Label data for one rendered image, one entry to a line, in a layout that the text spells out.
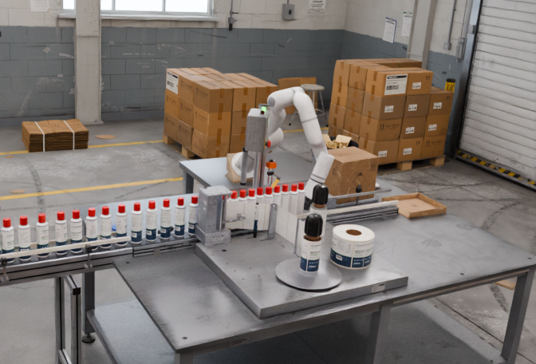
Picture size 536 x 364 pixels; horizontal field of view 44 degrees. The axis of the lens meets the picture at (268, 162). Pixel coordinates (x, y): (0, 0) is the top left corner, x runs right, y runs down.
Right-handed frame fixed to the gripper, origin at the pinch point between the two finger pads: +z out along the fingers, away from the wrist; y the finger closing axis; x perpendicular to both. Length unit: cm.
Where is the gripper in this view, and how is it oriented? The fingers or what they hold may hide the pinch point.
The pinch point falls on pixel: (306, 206)
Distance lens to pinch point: 375.2
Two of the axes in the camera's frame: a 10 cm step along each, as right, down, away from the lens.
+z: -3.7, 9.2, 1.2
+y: 4.9, 3.0, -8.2
